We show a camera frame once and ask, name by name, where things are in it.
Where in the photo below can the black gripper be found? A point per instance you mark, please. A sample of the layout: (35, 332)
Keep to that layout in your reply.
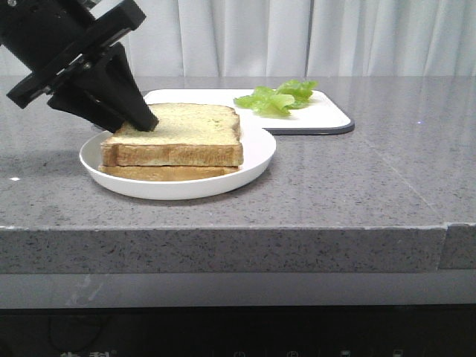
(47, 36)

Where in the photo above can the toasted bread slice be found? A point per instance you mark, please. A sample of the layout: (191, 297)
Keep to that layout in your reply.
(187, 134)
(166, 173)

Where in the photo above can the green lettuce leaf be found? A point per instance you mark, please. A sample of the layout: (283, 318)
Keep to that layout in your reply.
(267, 102)

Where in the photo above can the white curtain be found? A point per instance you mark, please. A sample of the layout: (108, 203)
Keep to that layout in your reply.
(303, 39)

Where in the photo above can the white round plate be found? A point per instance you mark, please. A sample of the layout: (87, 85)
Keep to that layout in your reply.
(258, 149)

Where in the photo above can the white cutting board grey handle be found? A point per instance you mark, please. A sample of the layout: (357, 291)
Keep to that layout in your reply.
(320, 117)

